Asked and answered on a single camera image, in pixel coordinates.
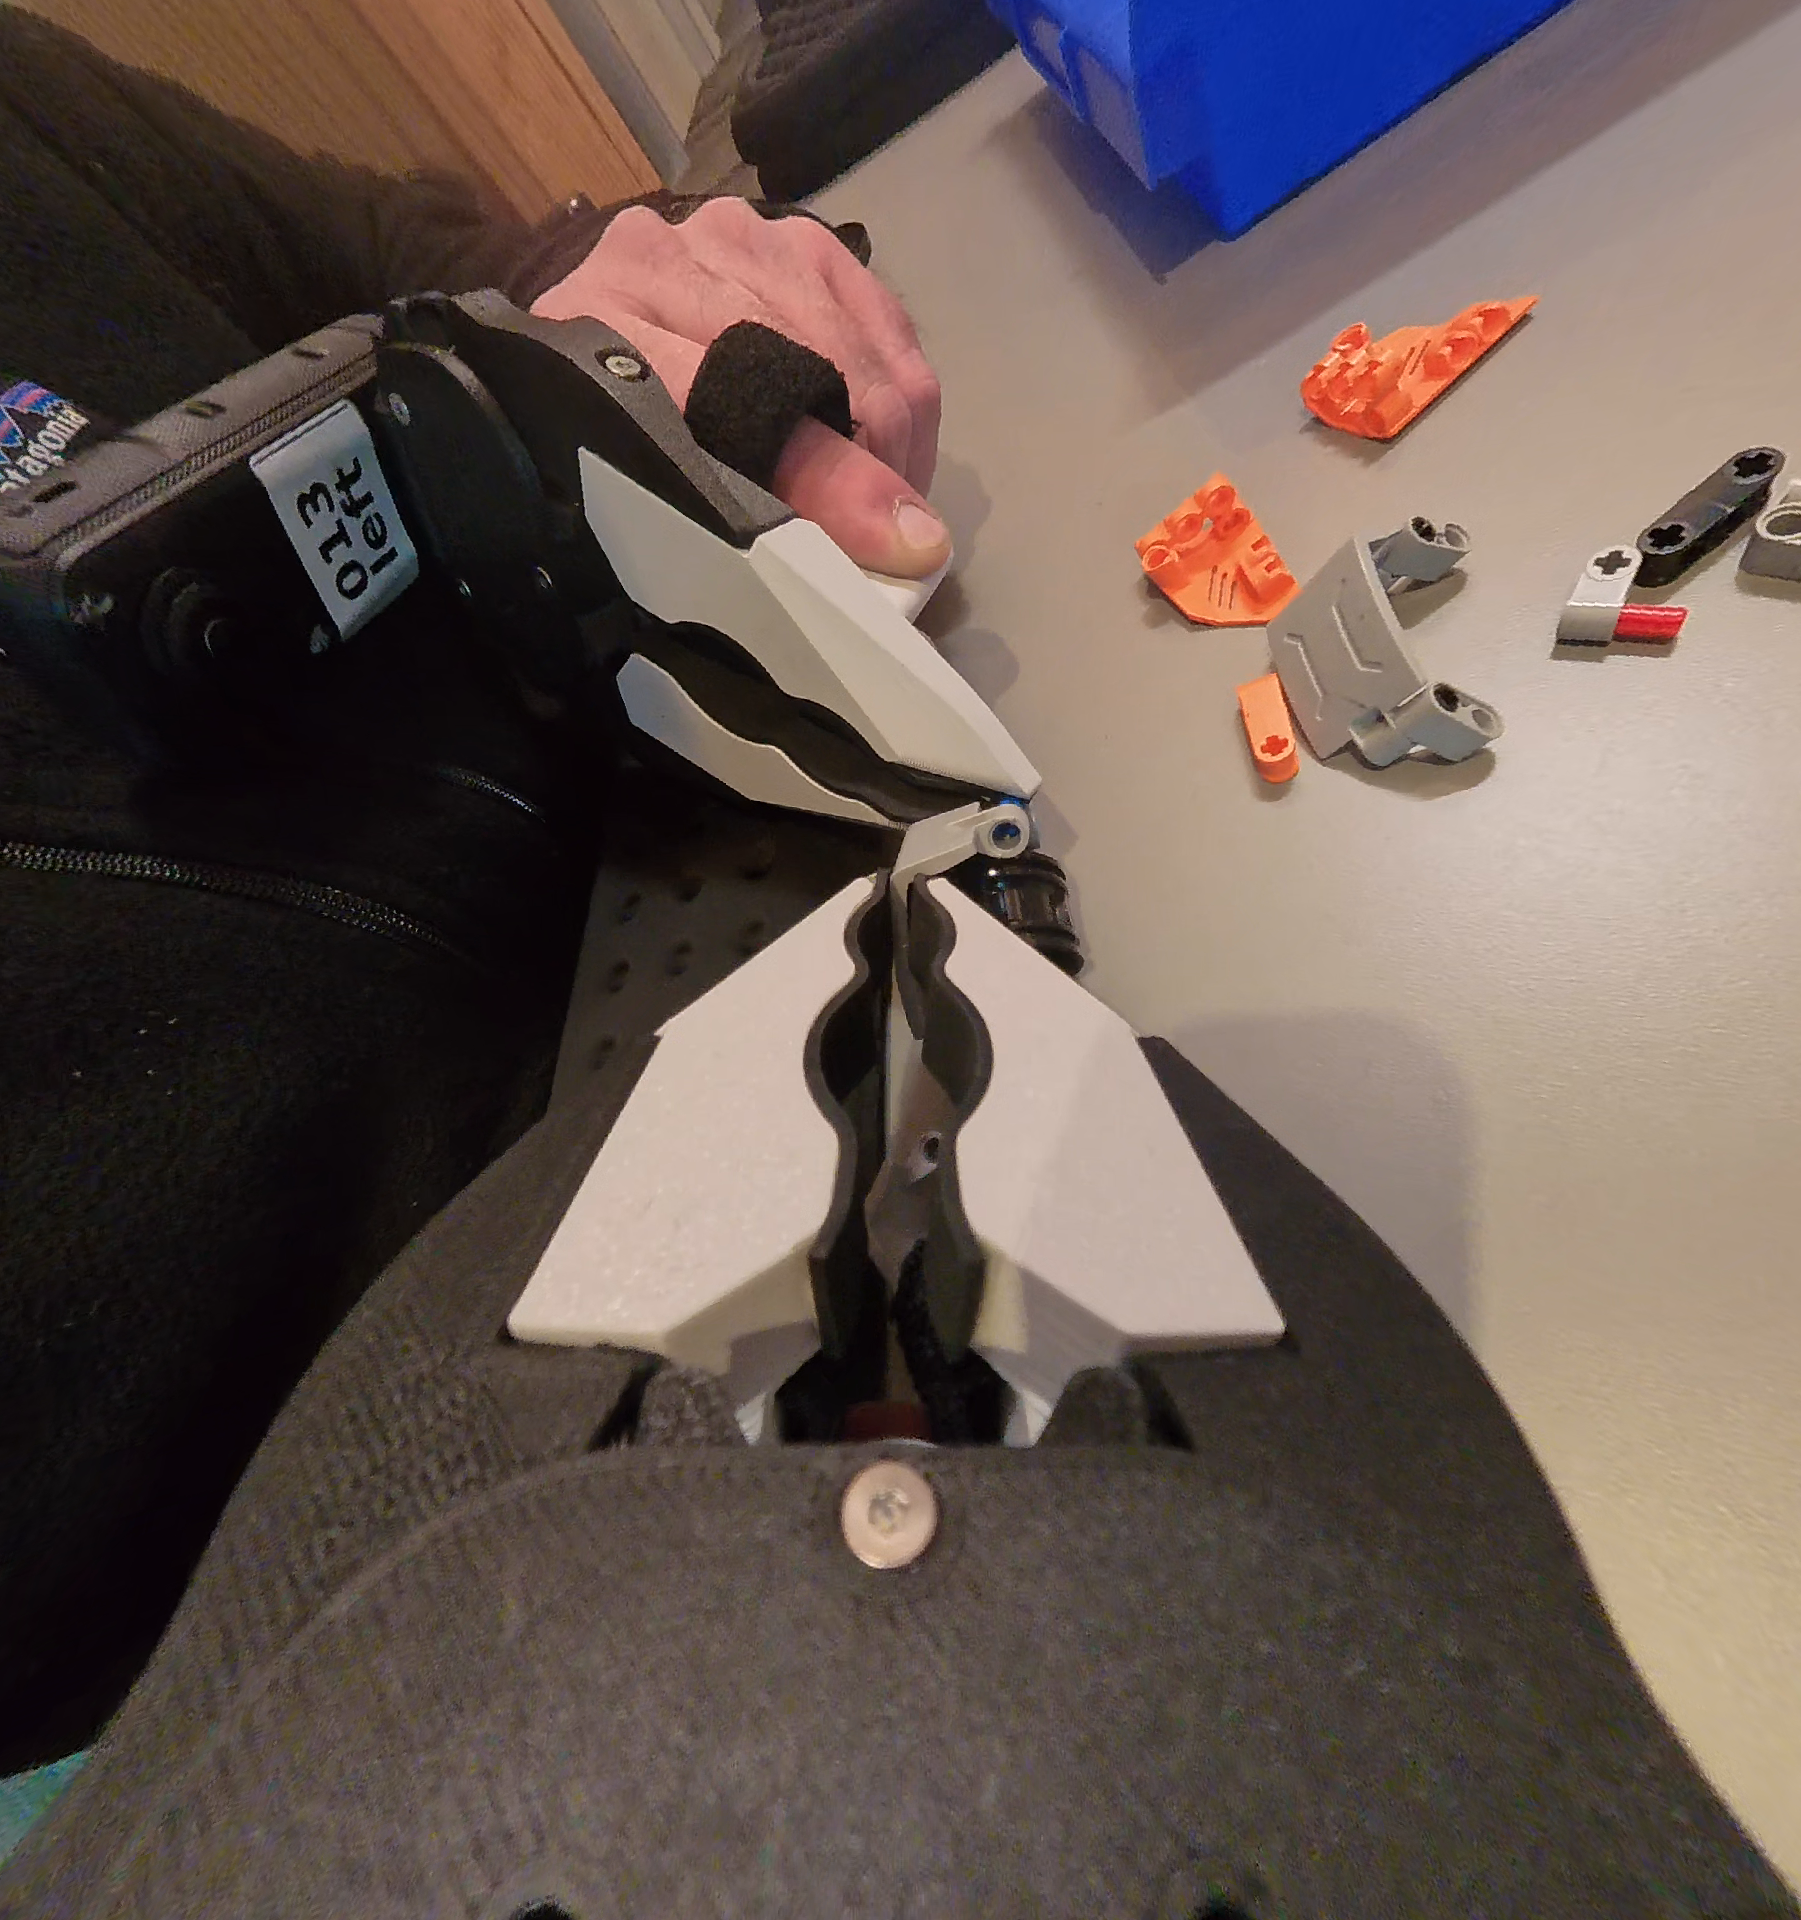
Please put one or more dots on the person's left forearm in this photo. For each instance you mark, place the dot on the person's left forearm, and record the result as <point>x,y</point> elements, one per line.
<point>241,210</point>

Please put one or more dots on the person's left hand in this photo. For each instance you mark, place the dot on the person's left hand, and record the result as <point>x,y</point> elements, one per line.
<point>782,286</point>

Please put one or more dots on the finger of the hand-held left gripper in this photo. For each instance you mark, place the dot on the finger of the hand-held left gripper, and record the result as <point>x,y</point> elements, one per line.
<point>810,631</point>
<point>750,744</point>

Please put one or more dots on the orange toy part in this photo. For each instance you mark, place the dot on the orange toy part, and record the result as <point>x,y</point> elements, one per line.
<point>1215,566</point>
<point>1396,378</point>

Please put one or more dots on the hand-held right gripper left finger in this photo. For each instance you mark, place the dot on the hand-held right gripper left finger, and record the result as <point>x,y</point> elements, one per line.
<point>675,1202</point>

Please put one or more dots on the black foam pad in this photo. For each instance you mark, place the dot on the black foam pad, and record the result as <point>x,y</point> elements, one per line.
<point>675,960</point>

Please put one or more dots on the grey toy part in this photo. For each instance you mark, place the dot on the grey toy part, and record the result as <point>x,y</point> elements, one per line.
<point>1351,662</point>

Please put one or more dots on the small orange liftarm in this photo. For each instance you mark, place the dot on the small orange liftarm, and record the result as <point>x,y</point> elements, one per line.
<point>1270,731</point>

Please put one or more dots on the black toy wheel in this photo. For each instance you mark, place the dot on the black toy wheel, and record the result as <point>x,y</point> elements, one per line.
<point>1039,918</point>

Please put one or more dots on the blue plastic bin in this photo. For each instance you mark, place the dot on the blue plastic bin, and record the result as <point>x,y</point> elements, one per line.
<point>1291,92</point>

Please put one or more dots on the black short liftarm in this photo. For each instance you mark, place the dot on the black short liftarm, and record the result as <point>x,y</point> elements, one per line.
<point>1710,519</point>

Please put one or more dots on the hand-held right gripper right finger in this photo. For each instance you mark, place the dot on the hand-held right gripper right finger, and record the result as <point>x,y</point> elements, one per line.
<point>1112,1202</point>

